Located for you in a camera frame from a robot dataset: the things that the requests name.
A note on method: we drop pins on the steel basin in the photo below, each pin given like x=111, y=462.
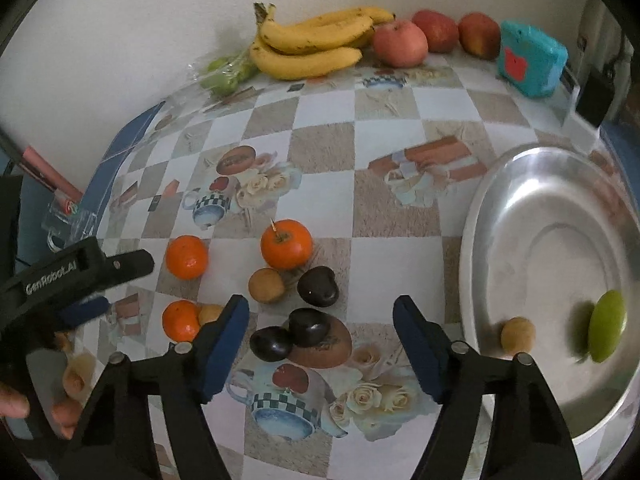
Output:
x=525, y=200

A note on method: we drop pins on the person's left hand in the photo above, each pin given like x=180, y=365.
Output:
x=67, y=415

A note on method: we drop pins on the teal box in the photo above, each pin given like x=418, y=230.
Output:
x=532, y=57

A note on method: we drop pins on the pink tube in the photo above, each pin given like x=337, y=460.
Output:
x=47, y=170

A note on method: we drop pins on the pink-red apple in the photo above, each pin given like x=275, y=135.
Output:
x=400, y=42

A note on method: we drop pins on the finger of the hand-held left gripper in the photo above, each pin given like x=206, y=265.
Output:
x=130, y=262
x=85, y=309

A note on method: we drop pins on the blue striped cloth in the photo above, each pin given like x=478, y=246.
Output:
x=125, y=145

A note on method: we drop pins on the orange with stem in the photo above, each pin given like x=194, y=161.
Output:
x=286, y=247

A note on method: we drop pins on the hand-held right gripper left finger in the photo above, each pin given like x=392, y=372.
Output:
x=227, y=347

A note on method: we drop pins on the green fruit in plastic bag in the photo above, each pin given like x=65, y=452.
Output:
x=225, y=75

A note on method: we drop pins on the yellow banana bunch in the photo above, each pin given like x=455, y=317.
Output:
x=305, y=35

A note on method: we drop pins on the dark red apple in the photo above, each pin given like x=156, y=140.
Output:
x=480, y=35
x=437, y=30

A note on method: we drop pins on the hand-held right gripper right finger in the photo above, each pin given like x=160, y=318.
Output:
x=425, y=355

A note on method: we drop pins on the brown longan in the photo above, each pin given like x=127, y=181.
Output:
x=267, y=286
x=210, y=314
x=518, y=336

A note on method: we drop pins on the clear plastic holder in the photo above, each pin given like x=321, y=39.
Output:
x=70, y=222

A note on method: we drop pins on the black box device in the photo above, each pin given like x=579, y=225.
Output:
x=595, y=97

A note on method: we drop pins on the green mango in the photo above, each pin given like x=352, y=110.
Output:
x=606, y=326

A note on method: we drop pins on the dark plum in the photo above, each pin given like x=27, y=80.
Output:
x=308, y=327
x=270, y=344
x=317, y=286

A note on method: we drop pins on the orange tangerine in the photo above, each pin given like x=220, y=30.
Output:
x=186, y=257
x=180, y=321

